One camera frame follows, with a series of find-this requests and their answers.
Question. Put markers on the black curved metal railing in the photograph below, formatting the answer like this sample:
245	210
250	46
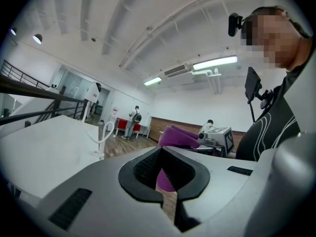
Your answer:
24	88

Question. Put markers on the long ceiling light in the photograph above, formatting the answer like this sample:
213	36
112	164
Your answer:
214	62

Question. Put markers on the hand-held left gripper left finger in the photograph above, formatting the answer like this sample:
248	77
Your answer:
103	194

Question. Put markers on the person's head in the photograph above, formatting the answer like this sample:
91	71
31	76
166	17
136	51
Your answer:
276	38

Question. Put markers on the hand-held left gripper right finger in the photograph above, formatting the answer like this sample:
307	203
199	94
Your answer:
217	181

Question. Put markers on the short ceiling light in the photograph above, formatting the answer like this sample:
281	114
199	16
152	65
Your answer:
152	81

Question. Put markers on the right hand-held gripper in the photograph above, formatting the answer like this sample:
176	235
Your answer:
228	139

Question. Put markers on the black backpack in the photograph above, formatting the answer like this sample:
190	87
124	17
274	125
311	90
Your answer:
137	117

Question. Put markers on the black staircase railing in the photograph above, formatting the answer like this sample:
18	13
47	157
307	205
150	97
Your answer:
14	70

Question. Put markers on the black chest-mounted monitor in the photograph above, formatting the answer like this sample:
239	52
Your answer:
251	85

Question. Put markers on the purple cloth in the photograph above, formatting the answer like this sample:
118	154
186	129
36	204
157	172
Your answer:
177	137

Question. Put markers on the ceiling air vent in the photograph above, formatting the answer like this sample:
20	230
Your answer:
176	70

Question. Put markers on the black head camera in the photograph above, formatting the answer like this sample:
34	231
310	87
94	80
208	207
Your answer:
233	25

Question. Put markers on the dome wall lamp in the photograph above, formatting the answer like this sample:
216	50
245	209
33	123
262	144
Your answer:
13	31
37	39

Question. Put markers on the black printed t-shirt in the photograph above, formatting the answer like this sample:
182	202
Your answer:
249	142

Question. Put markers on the red and white table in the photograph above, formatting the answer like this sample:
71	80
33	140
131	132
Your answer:
122	125

